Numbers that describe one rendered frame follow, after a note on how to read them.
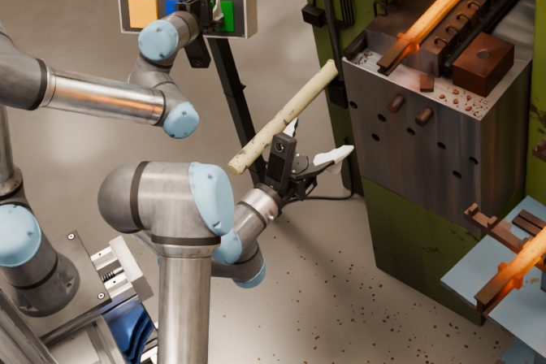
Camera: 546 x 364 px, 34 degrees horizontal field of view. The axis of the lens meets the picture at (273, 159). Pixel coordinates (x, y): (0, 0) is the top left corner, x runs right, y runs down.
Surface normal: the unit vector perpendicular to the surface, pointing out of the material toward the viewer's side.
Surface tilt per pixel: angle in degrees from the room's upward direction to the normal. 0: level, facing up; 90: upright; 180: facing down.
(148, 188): 25
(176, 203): 40
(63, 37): 0
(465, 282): 0
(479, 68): 0
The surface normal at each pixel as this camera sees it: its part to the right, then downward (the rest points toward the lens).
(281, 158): -0.64, 0.22
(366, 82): -0.63, 0.66
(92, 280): -0.18, -0.63
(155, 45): -0.31, 0.35
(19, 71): 0.52, -0.13
